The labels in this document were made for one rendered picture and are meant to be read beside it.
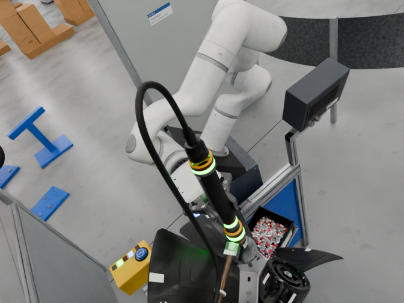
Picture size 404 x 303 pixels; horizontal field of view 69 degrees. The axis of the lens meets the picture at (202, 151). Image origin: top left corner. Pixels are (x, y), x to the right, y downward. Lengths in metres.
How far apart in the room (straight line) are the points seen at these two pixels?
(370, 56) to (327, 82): 1.22
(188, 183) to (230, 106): 0.67
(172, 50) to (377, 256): 2.04
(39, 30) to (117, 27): 5.78
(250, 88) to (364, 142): 1.67
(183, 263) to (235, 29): 0.55
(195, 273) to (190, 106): 0.38
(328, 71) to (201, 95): 0.73
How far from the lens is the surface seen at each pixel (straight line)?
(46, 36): 8.05
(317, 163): 2.59
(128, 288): 1.20
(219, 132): 1.31
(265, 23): 0.85
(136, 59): 2.39
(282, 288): 0.78
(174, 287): 0.69
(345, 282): 2.13
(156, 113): 0.70
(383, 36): 2.42
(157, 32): 2.42
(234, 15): 0.76
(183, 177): 0.68
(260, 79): 1.23
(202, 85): 0.73
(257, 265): 0.89
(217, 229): 0.97
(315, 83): 1.29
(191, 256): 0.72
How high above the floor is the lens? 2.00
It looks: 43 degrees down
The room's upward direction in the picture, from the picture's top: 25 degrees counter-clockwise
